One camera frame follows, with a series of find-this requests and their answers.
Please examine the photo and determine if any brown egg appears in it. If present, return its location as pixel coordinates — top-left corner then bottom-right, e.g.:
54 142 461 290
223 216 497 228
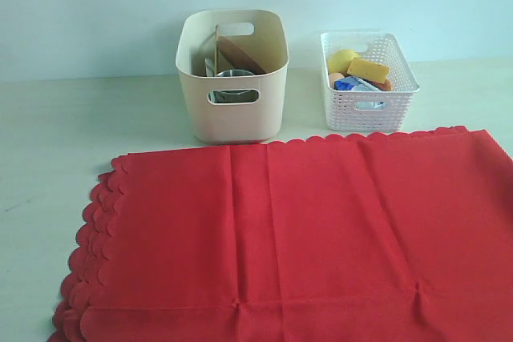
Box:
329 72 345 88

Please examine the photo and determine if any white perforated plastic basket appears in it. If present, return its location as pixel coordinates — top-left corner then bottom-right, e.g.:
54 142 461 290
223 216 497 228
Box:
320 30 420 132

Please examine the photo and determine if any yellow lemon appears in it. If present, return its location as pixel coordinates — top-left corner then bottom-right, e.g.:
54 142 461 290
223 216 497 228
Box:
327 49 359 74

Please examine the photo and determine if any brown wooden plate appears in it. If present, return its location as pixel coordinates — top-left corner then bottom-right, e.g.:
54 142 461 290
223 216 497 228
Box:
216 36 266 75

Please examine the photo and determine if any blue white milk carton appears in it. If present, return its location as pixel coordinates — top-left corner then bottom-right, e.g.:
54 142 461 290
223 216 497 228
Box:
333 76 386 111

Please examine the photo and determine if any yellow cheese wedge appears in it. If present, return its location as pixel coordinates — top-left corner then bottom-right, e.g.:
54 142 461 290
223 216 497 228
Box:
347 58 390 83

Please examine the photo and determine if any stainless steel cup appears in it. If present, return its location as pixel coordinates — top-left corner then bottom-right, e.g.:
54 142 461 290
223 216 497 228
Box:
209 69 258 104

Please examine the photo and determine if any fried chicken nugget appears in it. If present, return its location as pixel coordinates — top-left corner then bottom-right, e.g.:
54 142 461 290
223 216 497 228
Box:
372 79 393 91

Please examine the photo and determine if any red scalloped cloth mat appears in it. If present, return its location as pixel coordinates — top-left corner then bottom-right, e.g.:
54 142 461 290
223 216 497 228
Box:
52 126 512 341

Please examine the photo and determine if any cream plastic storage bin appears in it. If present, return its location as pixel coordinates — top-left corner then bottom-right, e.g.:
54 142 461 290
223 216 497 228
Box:
176 10 289 143

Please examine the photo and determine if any steel table knife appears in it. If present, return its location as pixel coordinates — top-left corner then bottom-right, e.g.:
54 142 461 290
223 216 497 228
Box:
204 58 215 77

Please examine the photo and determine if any wooden chopstick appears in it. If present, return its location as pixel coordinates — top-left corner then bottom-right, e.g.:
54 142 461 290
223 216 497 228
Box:
213 25 219 75

